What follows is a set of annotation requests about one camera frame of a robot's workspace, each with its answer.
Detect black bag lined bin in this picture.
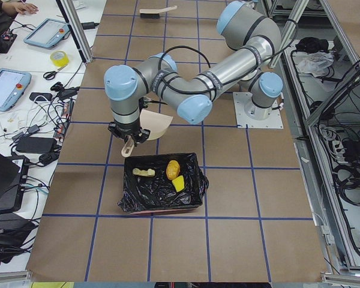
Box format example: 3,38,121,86
118,152,209,214

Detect aluminium frame post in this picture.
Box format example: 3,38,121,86
56,0,93,64

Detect blue teach pendant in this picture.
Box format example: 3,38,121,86
23,18,70,49
0,68,32,112

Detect beige plastic dustpan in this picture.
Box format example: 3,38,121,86
121,109,173,157

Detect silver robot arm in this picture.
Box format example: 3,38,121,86
104,1,283,144

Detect yellow tape roll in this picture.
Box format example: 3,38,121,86
50,50,70,67

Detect black power adapter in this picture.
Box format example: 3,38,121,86
16,137,57,154

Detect black handled scissors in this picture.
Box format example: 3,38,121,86
43,66,65,80

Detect yellow green sponge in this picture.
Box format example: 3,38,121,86
172,175,185,193

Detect beige hand brush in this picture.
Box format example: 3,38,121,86
139,5,178,19

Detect white crumpled cloth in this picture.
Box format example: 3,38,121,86
296,52,334,77

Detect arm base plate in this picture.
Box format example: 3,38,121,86
233,92,284,130

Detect black coiled cables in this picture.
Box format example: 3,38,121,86
332,163,360,208

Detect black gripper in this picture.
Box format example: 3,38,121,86
108,121,151,146

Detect lower blue teach pendant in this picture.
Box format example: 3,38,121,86
0,68,32,112

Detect person's hand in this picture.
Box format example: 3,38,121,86
13,2,39,15

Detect upper blue teach pendant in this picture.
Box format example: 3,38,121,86
23,18,70,49

